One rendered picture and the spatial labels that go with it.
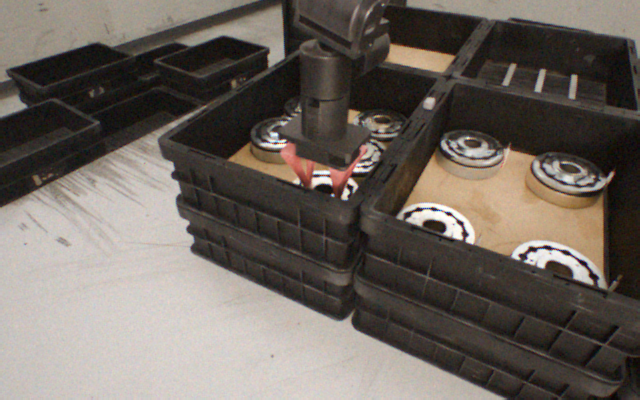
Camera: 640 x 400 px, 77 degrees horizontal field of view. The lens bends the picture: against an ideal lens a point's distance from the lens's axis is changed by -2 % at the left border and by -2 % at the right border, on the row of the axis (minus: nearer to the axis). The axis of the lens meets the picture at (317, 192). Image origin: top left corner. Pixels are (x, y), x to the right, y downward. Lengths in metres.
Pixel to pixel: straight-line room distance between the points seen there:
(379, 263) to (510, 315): 0.15
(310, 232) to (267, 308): 0.18
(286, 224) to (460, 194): 0.28
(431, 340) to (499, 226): 0.19
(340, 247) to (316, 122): 0.15
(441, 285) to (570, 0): 3.53
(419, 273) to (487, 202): 0.22
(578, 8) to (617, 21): 0.28
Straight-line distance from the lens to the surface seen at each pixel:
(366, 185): 0.47
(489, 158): 0.69
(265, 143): 0.68
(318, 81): 0.45
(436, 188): 0.65
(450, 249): 0.42
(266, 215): 0.52
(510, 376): 0.57
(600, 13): 3.90
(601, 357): 0.51
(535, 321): 0.49
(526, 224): 0.64
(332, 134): 0.48
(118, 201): 0.89
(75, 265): 0.80
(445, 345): 0.55
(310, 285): 0.58
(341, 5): 0.41
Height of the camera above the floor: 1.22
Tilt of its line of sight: 39 degrees down
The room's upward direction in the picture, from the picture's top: straight up
